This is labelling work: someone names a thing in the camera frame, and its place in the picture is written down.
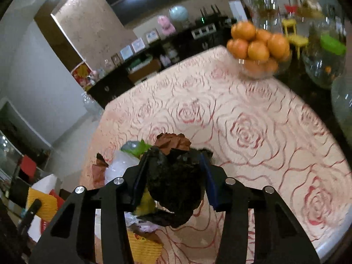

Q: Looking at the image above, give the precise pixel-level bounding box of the black plastic bag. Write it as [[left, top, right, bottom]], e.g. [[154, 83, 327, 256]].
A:
[[139, 147, 213, 228]]

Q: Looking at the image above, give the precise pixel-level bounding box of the brown paper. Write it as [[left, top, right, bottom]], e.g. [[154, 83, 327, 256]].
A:
[[154, 133, 191, 155]]

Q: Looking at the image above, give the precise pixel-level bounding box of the red plastic trash basket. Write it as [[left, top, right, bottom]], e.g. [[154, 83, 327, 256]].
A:
[[39, 189, 65, 234]]

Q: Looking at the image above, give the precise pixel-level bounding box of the red chair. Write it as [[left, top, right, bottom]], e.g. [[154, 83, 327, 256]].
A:
[[18, 155, 36, 182]]

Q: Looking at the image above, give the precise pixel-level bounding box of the clear plastic bottle green cap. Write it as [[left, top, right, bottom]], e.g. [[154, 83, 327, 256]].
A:
[[104, 139, 152, 185]]

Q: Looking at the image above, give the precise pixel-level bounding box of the rose pattern tablecloth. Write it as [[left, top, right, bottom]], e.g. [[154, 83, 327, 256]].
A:
[[80, 46, 351, 260]]

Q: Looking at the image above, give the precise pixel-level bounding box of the large clear water jug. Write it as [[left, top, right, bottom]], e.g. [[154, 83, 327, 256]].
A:
[[81, 92, 104, 118]]

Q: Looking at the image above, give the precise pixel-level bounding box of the glass bowl of oranges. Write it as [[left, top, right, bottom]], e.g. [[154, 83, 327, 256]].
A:
[[226, 21, 292, 79]]

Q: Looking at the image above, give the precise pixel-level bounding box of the black tv cabinet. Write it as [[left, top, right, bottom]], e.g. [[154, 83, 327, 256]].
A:
[[88, 19, 233, 108]]

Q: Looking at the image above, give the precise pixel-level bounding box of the pink plush toy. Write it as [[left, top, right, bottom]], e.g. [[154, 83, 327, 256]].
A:
[[158, 16, 176, 36]]

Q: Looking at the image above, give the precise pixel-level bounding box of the glass vase with roses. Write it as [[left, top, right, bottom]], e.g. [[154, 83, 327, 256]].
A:
[[243, 0, 282, 33]]

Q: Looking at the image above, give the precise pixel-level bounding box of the blue globe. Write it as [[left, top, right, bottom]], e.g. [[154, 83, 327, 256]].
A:
[[169, 5, 189, 23]]

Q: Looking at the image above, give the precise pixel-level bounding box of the red festive wall poster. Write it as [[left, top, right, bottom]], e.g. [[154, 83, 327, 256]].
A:
[[71, 61, 92, 91]]

